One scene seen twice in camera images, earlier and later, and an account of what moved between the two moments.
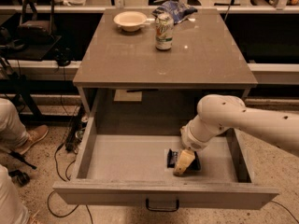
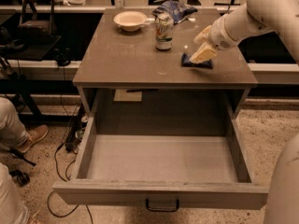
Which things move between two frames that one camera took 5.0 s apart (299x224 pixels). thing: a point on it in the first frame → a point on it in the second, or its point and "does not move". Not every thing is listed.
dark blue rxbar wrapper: (173, 156) → (187, 63)
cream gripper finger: (184, 161) → (205, 52)
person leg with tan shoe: (13, 133) does not move
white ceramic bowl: (131, 21) does not move
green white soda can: (163, 31) does not move
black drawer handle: (162, 209) does not move
